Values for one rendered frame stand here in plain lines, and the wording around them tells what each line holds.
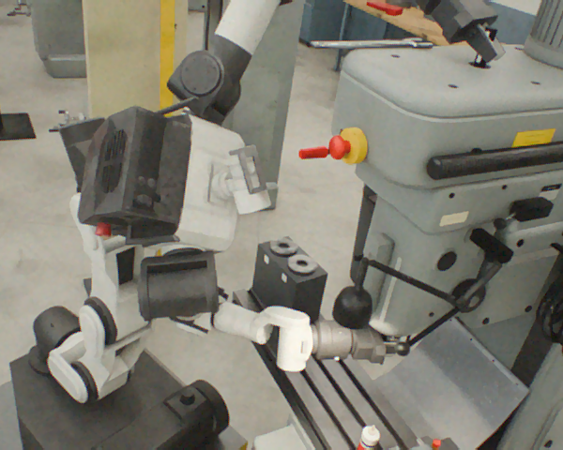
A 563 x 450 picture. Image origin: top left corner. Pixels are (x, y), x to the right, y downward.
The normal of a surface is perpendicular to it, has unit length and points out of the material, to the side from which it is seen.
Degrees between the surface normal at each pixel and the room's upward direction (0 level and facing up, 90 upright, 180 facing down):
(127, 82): 90
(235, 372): 0
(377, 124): 90
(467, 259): 90
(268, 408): 0
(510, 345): 90
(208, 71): 61
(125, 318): 81
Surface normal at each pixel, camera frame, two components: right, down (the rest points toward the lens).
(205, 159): 0.69, -0.06
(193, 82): -0.18, 0.02
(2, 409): 0.13, -0.83
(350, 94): -0.88, 0.15
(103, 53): 0.44, 0.53
